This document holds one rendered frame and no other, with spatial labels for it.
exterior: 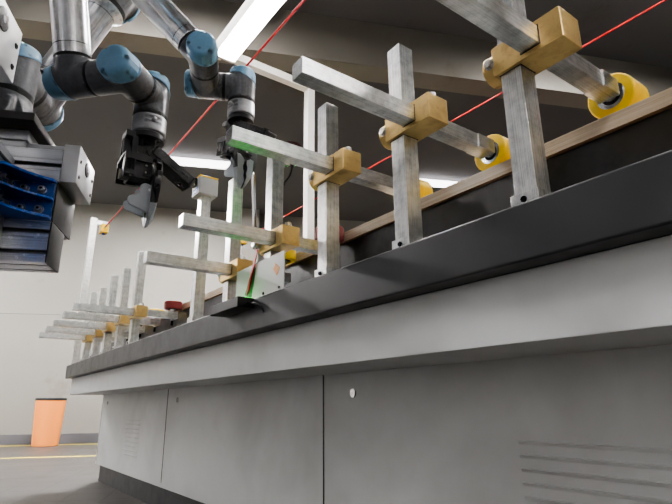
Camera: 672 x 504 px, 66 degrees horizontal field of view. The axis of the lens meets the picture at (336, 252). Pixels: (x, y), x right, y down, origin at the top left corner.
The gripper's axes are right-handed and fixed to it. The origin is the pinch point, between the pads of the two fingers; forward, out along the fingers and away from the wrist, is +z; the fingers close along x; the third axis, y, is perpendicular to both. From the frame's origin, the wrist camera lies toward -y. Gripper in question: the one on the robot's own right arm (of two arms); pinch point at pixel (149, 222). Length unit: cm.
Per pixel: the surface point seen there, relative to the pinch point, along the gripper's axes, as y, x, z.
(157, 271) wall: -191, -636, -152
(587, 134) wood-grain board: -52, 71, -5
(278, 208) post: -33.2, -2.1, -11.3
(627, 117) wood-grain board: -52, 78, -5
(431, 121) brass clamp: -32, 54, -9
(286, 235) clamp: -31.6, 5.1, -1.5
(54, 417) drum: -80, -624, 49
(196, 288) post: -32, -53, 1
